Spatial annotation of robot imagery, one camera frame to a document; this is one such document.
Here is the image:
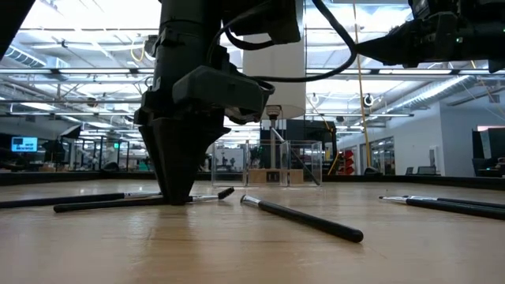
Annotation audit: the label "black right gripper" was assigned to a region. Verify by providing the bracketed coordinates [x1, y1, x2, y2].
[356, 10, 473, 68]

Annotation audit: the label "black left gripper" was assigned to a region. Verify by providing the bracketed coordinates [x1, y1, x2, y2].
[133, 65, 276, 205]

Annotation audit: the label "black makeup brush silver ferrule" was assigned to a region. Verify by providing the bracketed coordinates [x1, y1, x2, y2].
[53, 186, 236, 214]
[0, 191, 162, 210]
[402, 194, 505, 210]
[378, 195, 505, 221]
[240, 193, 365, 244]
[270, 126, 322, 186]

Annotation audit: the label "clear acrylic organizer container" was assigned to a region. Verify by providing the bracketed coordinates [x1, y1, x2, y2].
[211, 140, 324, 188]

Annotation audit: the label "red storage bins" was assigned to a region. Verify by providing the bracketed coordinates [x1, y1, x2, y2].
[343, 149, 356, 175]

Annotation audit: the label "blue lit monitor screen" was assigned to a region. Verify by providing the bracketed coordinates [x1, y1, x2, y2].
[10, 136, 39, 153]

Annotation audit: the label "yellow cable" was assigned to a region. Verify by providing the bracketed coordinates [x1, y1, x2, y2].
[352, 0, 372, 167]

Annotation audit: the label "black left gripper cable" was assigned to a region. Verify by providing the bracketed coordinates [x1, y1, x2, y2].
[248, 0, 359, 84]

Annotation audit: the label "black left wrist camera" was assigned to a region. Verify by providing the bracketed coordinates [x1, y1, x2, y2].
[220, 0, 303, 45]

